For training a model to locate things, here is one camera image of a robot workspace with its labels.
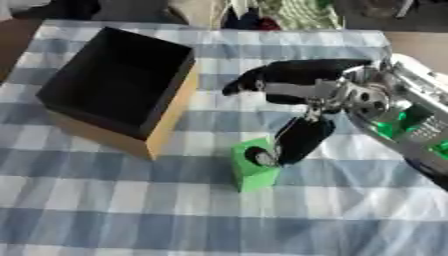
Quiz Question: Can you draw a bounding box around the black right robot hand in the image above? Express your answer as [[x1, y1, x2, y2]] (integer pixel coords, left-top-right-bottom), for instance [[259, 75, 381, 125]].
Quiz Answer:
[[220, 58, 394, 167]]

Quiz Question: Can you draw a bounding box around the tan cardboard box black inside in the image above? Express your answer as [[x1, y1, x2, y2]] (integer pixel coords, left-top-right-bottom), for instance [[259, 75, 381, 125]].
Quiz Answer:
[[35, 26, 202, 161]]

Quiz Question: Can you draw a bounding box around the green and white checked cloth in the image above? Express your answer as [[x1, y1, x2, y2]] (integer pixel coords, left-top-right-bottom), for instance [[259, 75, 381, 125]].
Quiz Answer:
[[255, 0, 347, 30]]

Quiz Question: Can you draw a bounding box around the green cube with dark print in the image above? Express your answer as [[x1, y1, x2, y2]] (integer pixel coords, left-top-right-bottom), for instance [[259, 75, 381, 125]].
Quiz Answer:
[[229, 137, 282, 193]]

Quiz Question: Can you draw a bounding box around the dark bag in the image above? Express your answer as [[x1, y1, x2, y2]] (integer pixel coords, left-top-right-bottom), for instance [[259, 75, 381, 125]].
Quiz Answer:
[[10, 0, 104, 21]]

